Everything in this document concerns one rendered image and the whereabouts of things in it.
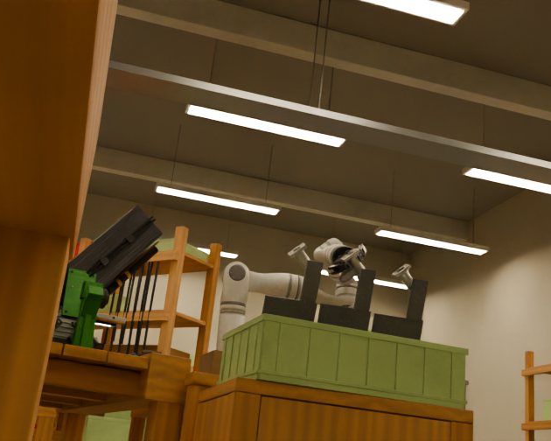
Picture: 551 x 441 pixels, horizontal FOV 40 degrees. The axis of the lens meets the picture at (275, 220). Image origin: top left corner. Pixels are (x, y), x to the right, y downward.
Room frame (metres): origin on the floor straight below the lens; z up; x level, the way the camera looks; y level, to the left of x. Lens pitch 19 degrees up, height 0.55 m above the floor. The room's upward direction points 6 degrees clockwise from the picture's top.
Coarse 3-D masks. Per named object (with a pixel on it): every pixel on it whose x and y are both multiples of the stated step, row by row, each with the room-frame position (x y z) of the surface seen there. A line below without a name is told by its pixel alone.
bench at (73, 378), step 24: (48, 360) 2.42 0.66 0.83; (72, 360) 2.48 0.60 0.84; (96, 360) 2.40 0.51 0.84; (120, 360) 2.43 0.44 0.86; (144, 360) 2.46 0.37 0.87; (48, 384) 2.47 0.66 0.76; (72, 384) 2.45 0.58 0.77; (96, 384) 2.48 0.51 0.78; (120, 384) 2.52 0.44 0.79; (168, 408) 2.50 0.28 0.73; (72, 432) 3.78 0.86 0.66; (168, 432) 2.51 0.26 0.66
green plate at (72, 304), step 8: (72, 272) 2.99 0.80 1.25; (80, 272) 3.01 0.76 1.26; (72, 280) 2.98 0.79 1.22; (80, 280) 3.00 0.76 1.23; (88, 280) 3.01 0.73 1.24; (72, 288) 2.98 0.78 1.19; (80, 288) 2.99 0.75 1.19; (64, 296) 2.96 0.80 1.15; (72, 296) 2.97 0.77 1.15; (64, 304) 2.95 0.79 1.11; (72, 304) 2.96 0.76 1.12; (64, 312) 2.94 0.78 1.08; (72, 312) 2.96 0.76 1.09
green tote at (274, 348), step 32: (256, 320) 2.00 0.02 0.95; (288, 320) 1.97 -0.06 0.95; (224, 352) 2.30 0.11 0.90; (256, 352) 1.98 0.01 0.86; (288, 352) 1.97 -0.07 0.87; (320, 352) 2.00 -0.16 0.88; (352, 352) 2.03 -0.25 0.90; (384, 352) 2.05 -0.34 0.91; (416, 352) 2.08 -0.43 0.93; (448, 352) 2.11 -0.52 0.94; (320, 384) 2.00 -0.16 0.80; (352, 384) 2.02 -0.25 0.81; (384, 384) 2.05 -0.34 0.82; (416, 384) 2.08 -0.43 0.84; (448, 384) 2.11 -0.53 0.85
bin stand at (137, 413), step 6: (132, 414) 3.34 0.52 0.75; (138, 414) 3.26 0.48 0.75; (144, 414) 3.18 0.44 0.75; (132, 420) 3.34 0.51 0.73; (138, 420) 3.33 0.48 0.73; (144, 420) 3.34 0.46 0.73; (132, 426) 3.33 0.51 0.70; (138, 426) 3.33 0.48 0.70; (132, 432) 3.32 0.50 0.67; (138, 432) 3.33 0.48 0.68; (132, 438) 3.32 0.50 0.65; (138, 438) 3.34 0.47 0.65
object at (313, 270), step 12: (312, 264) 2.03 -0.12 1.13; (312, 276) 2.04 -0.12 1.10; (312, 288) 2.06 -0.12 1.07; (264, 300) 2.06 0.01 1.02; (276, 300) 2.06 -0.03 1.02; (288, 300) 2.06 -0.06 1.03; (300, 300) 2.07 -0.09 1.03; (312, 300) 2.07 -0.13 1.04; (264, 312) 2.07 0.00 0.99; (276, 312) 2.07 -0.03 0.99; (288, 312) 2.08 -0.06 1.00; (300, 312) 2.08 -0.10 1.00; (312, 312) 2.09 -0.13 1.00
